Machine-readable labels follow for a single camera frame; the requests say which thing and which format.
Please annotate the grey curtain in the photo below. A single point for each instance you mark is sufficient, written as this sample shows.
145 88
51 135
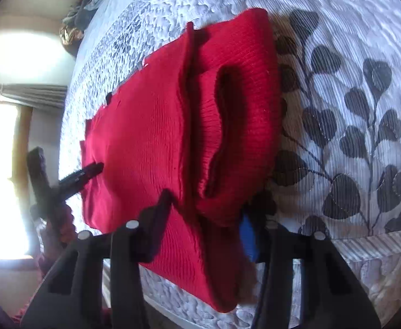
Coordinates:
28 92

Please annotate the red knit sweater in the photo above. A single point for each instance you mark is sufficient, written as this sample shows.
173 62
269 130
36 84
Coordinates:
152 137

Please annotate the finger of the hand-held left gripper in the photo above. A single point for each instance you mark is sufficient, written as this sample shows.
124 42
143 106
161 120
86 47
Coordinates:
83 176

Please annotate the pile of dark clothes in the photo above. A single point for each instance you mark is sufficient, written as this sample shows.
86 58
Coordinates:
80 7

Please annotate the shiny gold bag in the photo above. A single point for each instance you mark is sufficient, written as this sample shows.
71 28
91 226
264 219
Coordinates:
70 36

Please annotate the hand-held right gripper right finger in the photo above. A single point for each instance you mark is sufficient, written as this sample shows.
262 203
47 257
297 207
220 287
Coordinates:
248 240

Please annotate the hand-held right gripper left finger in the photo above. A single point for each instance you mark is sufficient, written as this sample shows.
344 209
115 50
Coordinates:
155 226

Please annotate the grey leaf-print quilt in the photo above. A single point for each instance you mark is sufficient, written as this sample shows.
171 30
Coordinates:
341 58

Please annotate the window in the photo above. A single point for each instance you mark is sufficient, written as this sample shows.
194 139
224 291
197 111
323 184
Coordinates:
1 185

